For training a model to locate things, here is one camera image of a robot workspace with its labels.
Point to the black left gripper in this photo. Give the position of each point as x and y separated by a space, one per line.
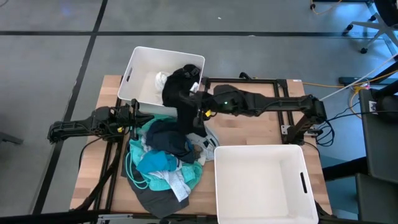
127 116

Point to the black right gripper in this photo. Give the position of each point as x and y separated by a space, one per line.
206 104

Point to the black garment with grey lettering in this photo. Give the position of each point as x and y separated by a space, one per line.
180 99

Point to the bright blue garment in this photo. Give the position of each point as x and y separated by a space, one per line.
154 161

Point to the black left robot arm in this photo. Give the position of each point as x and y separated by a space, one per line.
77 126

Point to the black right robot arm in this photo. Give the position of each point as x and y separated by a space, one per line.
280 104

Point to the navy blue garment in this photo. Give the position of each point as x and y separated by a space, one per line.
168 138

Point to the white perforated plastic basket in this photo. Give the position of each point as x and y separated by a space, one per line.
140 81
258 186

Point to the white crumpled garment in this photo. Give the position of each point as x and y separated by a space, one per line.
161 81

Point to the white heathered garment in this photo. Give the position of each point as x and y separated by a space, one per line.
178 185

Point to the dark grey garment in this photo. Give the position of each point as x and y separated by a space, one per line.
155 200

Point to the dark grey cabinet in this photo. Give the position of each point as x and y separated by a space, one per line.
381 146
377 202

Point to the white-legged office chair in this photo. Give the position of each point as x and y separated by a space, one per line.
377 26

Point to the black aluminium frame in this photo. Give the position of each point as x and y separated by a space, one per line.
242 80

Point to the silver corner bracket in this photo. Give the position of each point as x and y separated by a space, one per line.
284 129

